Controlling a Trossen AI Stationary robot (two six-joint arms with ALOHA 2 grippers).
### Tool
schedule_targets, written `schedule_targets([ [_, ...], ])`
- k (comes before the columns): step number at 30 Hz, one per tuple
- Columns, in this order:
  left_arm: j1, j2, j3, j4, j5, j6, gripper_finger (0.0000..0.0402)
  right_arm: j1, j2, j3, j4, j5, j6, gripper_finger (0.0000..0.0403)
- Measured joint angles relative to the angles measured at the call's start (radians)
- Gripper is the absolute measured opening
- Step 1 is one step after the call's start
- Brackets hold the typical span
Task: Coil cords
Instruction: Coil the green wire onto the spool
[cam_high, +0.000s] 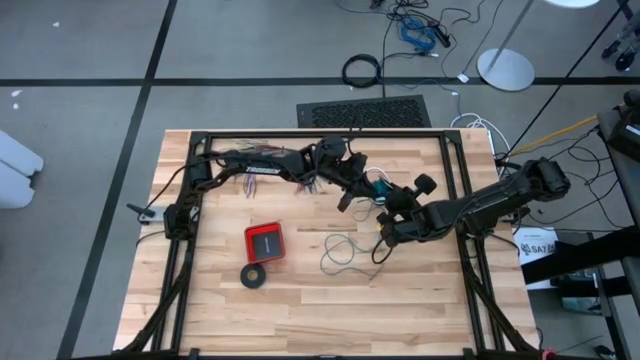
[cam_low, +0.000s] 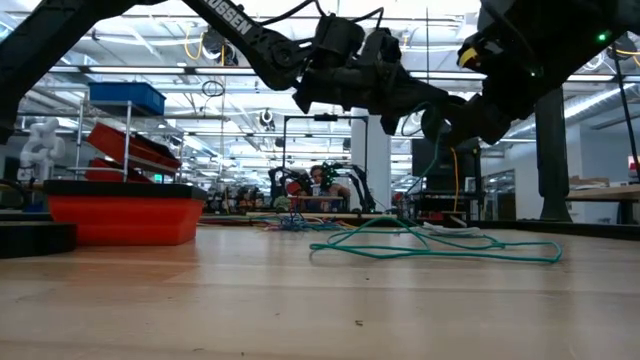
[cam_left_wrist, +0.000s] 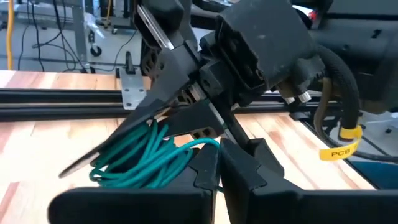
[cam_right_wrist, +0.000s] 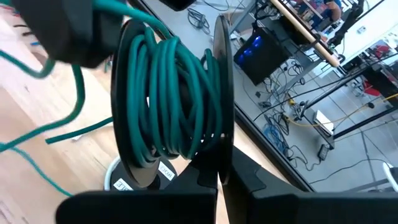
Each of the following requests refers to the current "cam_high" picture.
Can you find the black equipment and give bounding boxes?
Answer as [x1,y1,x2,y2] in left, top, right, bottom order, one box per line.
[597,88,640,166]

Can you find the red and black box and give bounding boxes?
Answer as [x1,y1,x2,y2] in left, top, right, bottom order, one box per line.
[243,221,287,265]

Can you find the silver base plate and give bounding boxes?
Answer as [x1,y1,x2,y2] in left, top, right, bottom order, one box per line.
[137,207,169,224]

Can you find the blue floor cable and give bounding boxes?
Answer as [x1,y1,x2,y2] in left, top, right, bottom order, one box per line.
[398,17,439,51]

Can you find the black coiled cable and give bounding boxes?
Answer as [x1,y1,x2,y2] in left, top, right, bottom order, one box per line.
[341,53,384,90]

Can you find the black tape roll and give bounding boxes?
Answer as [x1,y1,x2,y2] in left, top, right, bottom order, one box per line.
[239,262,268,290]

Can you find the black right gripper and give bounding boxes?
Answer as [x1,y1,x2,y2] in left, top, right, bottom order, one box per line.
[384,173,439,214]

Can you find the black beam structure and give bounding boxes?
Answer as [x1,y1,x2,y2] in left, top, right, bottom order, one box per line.
[519,227,640,360]

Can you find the white floor cable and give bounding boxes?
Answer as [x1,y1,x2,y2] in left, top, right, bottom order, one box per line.
[449,112,512,156]

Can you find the yellow floor strip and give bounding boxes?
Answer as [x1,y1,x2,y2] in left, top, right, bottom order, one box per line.
[509,115,599,156]

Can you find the black floor cable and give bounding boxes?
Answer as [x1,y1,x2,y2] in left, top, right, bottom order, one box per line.
[369,0,494,99]

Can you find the black wheeled base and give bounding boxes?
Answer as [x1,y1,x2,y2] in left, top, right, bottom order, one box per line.
[602,27,640,71]

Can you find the white foam block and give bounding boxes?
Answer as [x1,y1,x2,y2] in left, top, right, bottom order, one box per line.
[0,129,45,210]

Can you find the black power strip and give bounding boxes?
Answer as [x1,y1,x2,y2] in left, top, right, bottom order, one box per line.
[432,24,453,50]

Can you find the grey round-base stand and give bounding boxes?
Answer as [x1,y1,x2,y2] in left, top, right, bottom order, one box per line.
[476,0,536,93]

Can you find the white paper sign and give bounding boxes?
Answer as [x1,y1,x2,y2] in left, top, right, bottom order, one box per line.
[512,227,560,291]

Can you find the green cord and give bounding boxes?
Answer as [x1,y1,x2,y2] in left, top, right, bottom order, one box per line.
[319,177,396,279]

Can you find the multicoloured wire bundle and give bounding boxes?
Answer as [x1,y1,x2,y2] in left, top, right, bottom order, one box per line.
[219,139,324,200]

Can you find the black thin pole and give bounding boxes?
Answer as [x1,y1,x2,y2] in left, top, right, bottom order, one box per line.
[499,2,626,161]

